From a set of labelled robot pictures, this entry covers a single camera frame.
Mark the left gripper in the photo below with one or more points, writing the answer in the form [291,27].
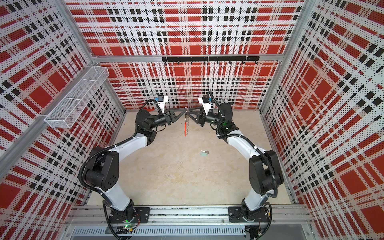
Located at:
[170,116]

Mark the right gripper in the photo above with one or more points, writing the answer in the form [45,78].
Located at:
[202,116]

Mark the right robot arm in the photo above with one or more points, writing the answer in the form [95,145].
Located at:
[265,174]

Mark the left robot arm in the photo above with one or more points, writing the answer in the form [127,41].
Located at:
[100,172]

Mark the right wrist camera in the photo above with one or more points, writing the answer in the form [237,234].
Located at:
[206,102]

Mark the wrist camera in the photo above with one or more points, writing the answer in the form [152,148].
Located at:
[161,100]
[206,102]

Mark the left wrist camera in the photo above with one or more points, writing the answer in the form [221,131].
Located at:
[161,100]

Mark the black wall hook rail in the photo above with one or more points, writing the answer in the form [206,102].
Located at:
[212,59]

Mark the white wire mesh basket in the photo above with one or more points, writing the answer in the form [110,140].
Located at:
[68,110]

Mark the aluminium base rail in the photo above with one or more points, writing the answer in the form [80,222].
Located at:
[205,222]

